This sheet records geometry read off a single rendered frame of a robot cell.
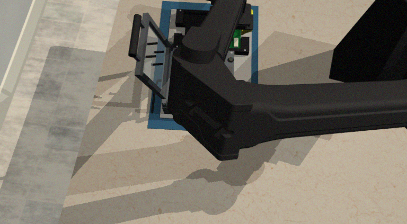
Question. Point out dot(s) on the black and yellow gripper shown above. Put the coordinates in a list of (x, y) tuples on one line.
[(246, 21)]

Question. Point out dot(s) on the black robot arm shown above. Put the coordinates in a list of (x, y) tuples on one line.
[(226, 115)]

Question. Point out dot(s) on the green circuit board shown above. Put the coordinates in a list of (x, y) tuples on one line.
[(236, 40)]

